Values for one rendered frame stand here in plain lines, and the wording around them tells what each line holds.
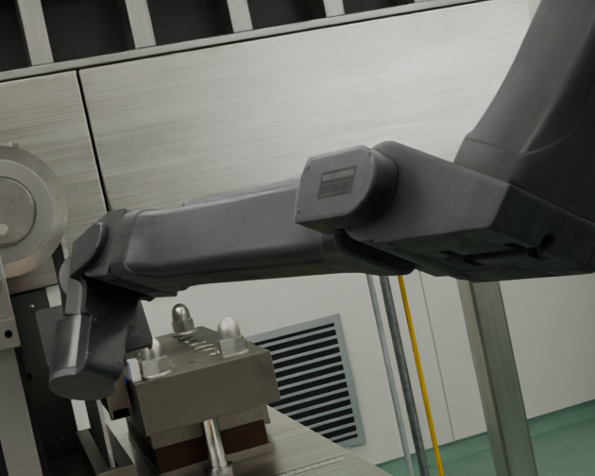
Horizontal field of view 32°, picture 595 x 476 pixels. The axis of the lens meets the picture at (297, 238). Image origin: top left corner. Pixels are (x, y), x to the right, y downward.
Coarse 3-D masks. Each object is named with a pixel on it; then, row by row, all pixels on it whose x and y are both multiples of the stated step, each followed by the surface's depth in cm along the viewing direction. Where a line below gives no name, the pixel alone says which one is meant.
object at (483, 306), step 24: (480, 288) 186; (480, 312) 186; (504, 312) 188; (480, 336) 186; (504, 336) 187; (480, 360) 188; (504, 360) 187; (480, 384) 191; (504, 384) 187; (504, 408) 187; (504, 432) 187; (528, 432) 189; (504, 456) 188; (528, 456) 189
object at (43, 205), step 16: (0, 160) 115; (0, 176) 115; (16, 176) 116; (32, 176) 116; (32, 192) 116; (48, 192) 117; (48, 208) 116; (48, 224) 116; (32, 240) 116; (16, 256) 115
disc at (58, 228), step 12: (0, 156) 116; (12, 156) 116; (24, 156) 116; (36, 168) 117; (48, 168) 117; (48, 180) 117; (60, 192) 118; (60, 204) 118; (60, 216) 118; (60, 228) 118; (48, 240) 117; (60, 240) 118; (36, 252) 117; (48, 252) 117; (12, 264) 116; (24, 264) 116; (36, 264) 117; (12, 276) 116
